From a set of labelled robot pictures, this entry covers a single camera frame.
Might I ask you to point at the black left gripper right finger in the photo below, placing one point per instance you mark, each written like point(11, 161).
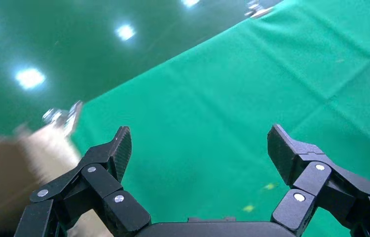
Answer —
point(315, 183)

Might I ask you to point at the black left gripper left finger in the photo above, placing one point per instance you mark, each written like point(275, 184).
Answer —
point(100, 183)

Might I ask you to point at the large open cardboard carton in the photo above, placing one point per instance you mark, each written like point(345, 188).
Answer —
point(2, 176)

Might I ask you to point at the small yellow crumb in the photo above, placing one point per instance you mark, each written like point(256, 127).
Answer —
point(270, 185)
point(248, 208)

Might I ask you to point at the metal table clamp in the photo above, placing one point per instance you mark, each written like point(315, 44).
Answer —
point(70, 114)
point(258, 11)

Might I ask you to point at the green table cloth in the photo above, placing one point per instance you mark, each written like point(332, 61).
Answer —
point(221, 114)

